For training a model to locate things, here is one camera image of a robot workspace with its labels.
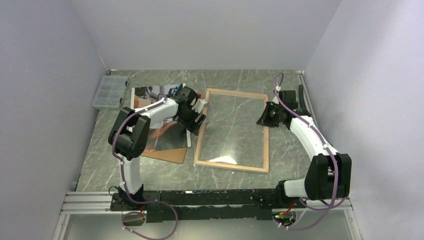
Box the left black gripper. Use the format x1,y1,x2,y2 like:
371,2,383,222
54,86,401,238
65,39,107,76
175,104,206,135

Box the wooden picture frame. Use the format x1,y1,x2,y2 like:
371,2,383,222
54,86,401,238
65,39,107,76
193,88,269,173

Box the printed photo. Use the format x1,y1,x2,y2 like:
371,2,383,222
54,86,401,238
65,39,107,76
130,83,192,153

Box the brown backing board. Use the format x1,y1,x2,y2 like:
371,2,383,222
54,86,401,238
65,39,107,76
141,147,187,164

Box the clear glass pane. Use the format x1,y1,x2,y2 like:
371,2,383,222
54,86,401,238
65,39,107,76
199,94,264,168

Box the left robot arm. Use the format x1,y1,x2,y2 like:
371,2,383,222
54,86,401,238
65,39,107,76
108,86,209,210

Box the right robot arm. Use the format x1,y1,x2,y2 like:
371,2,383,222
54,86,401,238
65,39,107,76
256,90,352,208

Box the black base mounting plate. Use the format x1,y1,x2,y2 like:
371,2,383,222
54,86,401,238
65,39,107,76
110,188,302,223

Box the clear plastic organizer box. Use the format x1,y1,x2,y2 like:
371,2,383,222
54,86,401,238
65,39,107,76
92,75,128,109

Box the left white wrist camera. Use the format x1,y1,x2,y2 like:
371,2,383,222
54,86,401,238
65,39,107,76
191,93,209,114

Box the black corrugated hose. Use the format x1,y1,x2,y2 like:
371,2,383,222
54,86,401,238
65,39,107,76
298,84,310,110

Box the aluminium rail frame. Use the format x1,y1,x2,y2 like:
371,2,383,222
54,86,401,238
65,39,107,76
53,191,362,240

